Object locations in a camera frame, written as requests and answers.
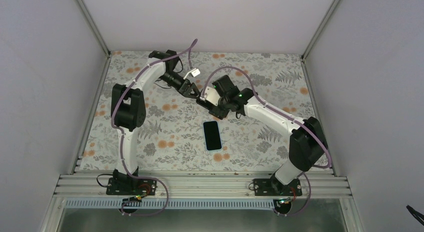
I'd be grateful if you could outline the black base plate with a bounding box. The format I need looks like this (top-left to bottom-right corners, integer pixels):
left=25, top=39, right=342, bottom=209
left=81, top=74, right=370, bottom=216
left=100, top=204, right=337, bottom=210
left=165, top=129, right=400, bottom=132
left=105, top=178, right=157, bottom=197
left=251, top=178, right=303, bottom=197

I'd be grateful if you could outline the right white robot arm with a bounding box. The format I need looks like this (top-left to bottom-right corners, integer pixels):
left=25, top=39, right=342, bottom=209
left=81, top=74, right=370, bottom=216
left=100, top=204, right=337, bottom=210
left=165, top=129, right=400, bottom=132
left=196, top=75, right=328, bottom=196

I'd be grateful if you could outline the perforated grey cable tray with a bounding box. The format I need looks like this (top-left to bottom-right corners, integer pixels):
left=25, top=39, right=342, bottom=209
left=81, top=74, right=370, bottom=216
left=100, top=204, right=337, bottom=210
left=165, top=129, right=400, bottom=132
left=65, top=198, right=275, bottom=210

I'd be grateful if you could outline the wrist white camera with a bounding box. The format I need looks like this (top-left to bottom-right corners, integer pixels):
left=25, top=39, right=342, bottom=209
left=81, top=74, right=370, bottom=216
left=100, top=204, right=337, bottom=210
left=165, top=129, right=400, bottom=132
left=183, top=68, right=201, bottom=80
left=200, top=86, right=220, bottom=106

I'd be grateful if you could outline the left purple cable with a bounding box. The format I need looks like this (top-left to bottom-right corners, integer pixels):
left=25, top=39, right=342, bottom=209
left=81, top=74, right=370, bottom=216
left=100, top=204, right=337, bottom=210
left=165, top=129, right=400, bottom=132
left=109, top=38, right=199, bottom=218

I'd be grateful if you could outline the black object at corner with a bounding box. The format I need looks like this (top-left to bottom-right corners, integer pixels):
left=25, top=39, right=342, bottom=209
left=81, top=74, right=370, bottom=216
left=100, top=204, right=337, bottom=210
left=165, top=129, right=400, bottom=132
left=406, top=205, right=424, bottom=226

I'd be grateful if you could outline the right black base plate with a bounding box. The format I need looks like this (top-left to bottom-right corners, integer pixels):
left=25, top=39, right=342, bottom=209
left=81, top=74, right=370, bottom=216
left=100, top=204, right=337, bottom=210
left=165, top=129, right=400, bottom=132
left=251, top=178, right=303, bottom=197

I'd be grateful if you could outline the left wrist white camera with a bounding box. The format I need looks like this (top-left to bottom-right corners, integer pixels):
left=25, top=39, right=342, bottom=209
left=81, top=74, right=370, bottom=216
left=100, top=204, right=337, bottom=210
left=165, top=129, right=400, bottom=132
left=183, top=68, right=201, bottom=80

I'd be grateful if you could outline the phone in light blue case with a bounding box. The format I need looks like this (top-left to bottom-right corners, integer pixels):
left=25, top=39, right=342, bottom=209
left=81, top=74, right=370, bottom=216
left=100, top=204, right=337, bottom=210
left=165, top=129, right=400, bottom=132
left=202, top=121, right=223, bottom=152

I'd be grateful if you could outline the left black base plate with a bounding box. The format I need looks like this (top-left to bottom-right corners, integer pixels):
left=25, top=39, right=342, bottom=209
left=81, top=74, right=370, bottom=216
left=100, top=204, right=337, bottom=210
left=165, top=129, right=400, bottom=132
left=105, top=178, right=157, bottom=197

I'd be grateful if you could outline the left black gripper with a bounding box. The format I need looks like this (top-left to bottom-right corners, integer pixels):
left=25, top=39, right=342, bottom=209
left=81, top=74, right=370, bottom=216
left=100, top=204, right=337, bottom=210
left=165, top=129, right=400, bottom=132
left=159, top=71, right=201, bottom=100

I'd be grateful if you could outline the aluminium front rail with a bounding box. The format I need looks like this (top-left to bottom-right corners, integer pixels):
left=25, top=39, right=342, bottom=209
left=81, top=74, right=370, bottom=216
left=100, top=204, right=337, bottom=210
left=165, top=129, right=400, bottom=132
left=53, top=171, right=352, bottom=199

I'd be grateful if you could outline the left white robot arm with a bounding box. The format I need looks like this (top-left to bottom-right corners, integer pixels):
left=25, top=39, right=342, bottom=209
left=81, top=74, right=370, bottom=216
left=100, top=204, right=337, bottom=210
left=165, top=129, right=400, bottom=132
left=111, top=50, right=200, bottom=195

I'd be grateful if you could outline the floral patterned table mat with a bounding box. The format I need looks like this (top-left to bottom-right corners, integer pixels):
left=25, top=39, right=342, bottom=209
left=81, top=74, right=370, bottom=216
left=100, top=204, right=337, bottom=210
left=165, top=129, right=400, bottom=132
left=79, top=50, right=332, bottom=173

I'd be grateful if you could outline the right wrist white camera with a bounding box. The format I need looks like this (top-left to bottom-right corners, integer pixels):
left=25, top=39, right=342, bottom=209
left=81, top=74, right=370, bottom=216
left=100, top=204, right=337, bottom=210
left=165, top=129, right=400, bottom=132
left=200, top=86, right=220, bottom=106

